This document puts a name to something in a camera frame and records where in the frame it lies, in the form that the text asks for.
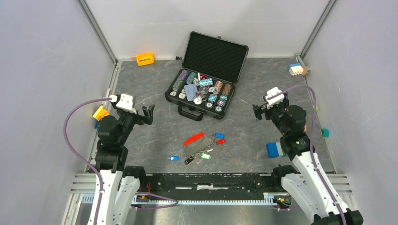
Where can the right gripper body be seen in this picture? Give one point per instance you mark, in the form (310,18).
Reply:
(272,112)

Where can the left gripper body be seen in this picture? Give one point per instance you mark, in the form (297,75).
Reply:
(130,118)

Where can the blue tag with key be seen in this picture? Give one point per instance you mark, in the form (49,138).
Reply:
(173,158)

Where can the red keyring with key bunch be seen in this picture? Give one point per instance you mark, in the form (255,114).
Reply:
(200,143)

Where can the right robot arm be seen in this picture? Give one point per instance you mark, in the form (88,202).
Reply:
(305,180)

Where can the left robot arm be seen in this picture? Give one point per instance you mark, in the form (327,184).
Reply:
(116,183)

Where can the yellow orange block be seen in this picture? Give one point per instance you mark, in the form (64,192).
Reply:
(100,113)

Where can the blue white green block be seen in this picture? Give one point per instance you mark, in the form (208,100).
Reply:
(274,150)

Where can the brown poker chip stack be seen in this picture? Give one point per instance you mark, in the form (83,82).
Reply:
(226,90)

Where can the orange poker chip stack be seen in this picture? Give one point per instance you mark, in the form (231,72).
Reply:
(217,87)

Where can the purple poker chip stack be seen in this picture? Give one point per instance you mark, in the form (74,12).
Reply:
(180,80)

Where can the blue patterned card deck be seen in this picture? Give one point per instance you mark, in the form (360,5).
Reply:
(190,91)

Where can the white blue brick stack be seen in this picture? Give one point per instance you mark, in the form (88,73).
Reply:
(297,69)

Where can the green poker chip stack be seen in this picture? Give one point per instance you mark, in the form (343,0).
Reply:
(192,78)

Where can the yellow toy block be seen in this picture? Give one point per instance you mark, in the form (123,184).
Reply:
(145,59)

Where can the clear dealer button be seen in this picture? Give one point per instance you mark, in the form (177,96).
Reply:
(202,93)

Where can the black poker chip case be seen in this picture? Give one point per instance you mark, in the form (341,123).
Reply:
(210,57)

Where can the teal small cube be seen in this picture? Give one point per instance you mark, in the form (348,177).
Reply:
(325,132)

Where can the light blue chip stack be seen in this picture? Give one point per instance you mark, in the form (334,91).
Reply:
(206,82)

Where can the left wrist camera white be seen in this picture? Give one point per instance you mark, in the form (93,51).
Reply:
(126,103)

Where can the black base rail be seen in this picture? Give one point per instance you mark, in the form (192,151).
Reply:
(211,186)

